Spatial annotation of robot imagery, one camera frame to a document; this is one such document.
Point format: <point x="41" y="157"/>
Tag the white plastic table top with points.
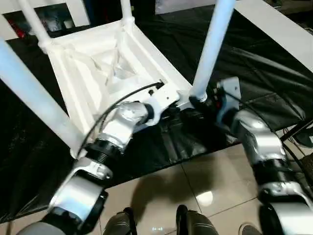
<point x="98" y="73"/>

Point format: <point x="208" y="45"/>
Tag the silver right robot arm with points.
<point x="259" y="147"/>

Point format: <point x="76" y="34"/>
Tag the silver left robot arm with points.
<point x="112" y="137"/>

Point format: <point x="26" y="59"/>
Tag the black work mat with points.
<point x="254" y="83"/>

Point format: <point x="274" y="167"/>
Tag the white flat board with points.
<point x="279" y="24"/>

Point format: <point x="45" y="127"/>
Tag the dark right robot foot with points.
<point x="195" y="224"/>

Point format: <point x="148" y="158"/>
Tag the grey shoe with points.
<point x="250" y="229"/>

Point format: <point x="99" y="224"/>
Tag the white cabinet with glass doors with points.
<point x="14" y="24"/>

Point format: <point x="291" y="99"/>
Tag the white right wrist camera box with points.
<point x="229" y="90"/>

